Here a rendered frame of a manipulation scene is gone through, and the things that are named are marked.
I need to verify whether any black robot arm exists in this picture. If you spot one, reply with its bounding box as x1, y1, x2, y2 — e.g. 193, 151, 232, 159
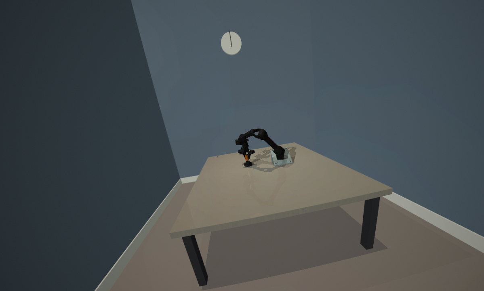
235, 129, 285, 160

